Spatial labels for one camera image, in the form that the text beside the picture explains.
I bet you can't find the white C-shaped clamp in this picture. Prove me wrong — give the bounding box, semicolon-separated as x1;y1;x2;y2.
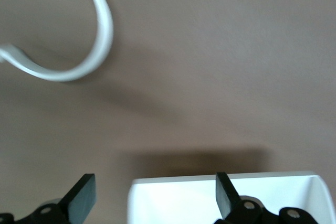
0;0;114;83

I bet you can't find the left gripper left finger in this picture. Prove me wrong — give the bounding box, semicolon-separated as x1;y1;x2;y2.
0;173;98;224

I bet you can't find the cream plastic drawer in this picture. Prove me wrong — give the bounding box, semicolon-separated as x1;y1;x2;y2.
127;170;330;224

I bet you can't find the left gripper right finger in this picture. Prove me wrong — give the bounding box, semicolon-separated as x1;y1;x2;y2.
214;172;320;224

